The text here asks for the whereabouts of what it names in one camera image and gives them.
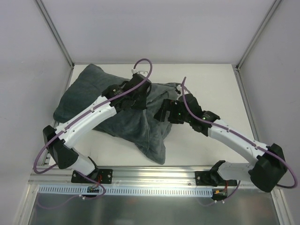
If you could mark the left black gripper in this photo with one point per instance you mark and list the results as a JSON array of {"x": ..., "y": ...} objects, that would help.
[{"x": 139, "y": 99}]

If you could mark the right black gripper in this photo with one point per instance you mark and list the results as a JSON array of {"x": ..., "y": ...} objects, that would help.
[{"x": 165, "y": 110}]

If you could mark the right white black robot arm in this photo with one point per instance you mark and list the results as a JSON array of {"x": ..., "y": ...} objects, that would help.
[{"x": 264, "y": 165}]

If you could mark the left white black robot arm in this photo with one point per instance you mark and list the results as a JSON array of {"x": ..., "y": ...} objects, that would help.
[{"x": 60, "y": 141}]

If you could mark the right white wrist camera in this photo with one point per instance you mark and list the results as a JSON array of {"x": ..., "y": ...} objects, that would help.
[{"x": 180, "y": 89}]

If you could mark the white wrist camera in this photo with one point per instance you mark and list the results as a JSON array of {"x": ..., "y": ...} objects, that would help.
[
  {"x": 180, "y": 89},
  {"x": 137, "y": 71}
]

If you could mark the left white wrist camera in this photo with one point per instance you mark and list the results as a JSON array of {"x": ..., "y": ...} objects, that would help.
[{"x": 137, "y": 71}]

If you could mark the aluminium mounting rail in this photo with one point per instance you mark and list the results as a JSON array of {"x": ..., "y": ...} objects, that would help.
[{"x": 152, "y": 176}]

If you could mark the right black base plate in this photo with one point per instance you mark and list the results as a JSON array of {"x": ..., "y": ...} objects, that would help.
[{"x": 203, "y": 178}]

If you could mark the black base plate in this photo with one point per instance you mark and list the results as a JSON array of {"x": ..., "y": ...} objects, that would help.
[
  {"x": 203, "y": 178},
  {"x": 104, "y": 176}
]

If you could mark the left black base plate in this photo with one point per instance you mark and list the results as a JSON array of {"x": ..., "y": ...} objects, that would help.
[{"x": 104, "y": 176}]

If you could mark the left aluminium frame post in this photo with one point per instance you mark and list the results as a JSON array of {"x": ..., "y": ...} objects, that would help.
[{"x": 52, "y": 28}]

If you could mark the aluminium frame post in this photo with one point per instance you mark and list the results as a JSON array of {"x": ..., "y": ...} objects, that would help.
[
  {"x": 265, "y": 21},
  {"x": 52, "y": 28}
]

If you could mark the white slotted cable duct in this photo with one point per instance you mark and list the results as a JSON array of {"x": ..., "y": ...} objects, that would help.
[{"x": 131, "y": 191}]

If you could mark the right aluminium frame post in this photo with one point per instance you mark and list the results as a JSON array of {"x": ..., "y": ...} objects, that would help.
[{"x": 265, "y": 21}]

